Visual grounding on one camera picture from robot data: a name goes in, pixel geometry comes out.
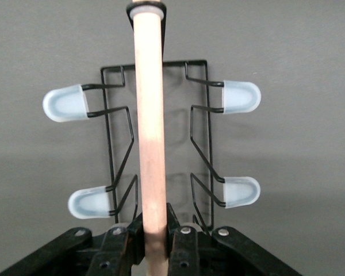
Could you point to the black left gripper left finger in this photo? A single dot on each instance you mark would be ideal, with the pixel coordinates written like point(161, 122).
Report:
point(112, 253)

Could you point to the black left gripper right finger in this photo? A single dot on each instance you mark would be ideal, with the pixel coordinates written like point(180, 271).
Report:
point(189, 253)

